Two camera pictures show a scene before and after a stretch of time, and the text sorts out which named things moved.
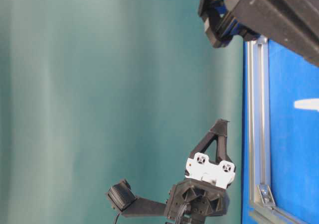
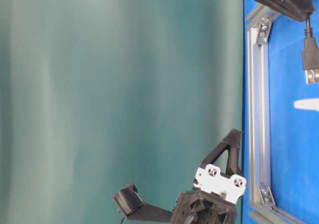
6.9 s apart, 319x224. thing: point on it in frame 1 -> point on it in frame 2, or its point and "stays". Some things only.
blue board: x=294 y=136 stays
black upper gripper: x=287 y=15 -> x=296 y=0
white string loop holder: x=309 y=104 stays
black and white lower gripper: x=204 y=193 -> x=213 y=198
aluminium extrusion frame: x=263 y=209 stays
